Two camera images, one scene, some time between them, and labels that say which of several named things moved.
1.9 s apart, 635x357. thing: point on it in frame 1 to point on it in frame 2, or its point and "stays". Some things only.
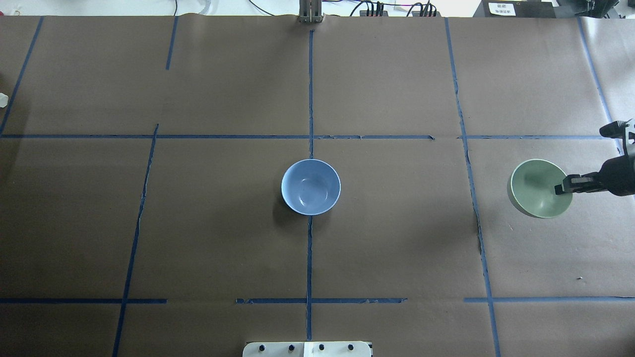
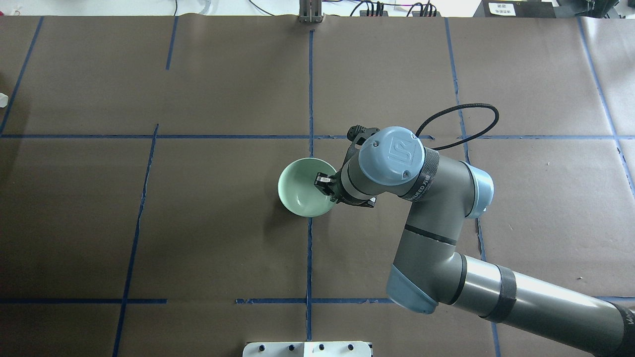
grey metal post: x=310 y=11 stays
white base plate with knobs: x=307 y=349 stays
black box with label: x=516 y=9 stays
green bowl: x=531 y=189 to x=297 y=190
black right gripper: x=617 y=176 to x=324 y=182
